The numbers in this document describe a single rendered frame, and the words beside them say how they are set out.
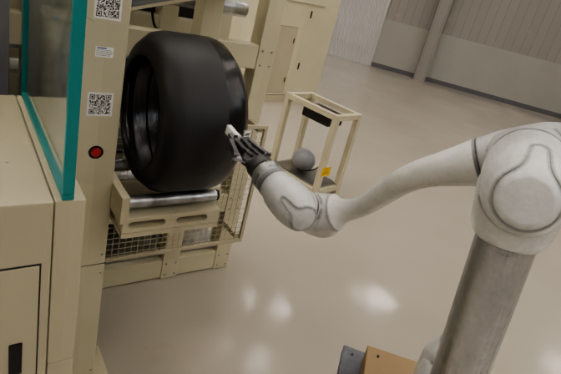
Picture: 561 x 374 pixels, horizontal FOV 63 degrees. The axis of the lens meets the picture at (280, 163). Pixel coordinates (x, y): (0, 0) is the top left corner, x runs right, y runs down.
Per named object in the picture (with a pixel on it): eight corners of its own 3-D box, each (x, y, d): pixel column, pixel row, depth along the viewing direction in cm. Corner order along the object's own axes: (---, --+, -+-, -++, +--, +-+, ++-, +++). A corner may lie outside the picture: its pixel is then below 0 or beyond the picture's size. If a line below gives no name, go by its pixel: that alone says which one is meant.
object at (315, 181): (312, 204, 390) (337, 116, 360) (266, 173, 426) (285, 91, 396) (336, 197, 414) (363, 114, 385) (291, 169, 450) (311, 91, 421)
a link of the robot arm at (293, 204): (250, 193, 118) (277, 208, 128) (280, 231, 108) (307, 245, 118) (277, 162, 117) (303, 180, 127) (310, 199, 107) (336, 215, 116)
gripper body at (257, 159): (280, 160, 126) (265, 143, 132) (255, 161, 121) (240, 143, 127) (273, 182, 130) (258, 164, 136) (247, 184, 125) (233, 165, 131)
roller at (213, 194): (123, 193, 151) (120, 201, 153) (126, 203, 148) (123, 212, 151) (216, 186, 171) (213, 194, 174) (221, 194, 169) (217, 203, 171)
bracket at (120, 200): (118, 225, 147) (122, 199, 143) (90, 170, 176) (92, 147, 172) (129, 224, 149) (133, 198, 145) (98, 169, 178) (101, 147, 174)
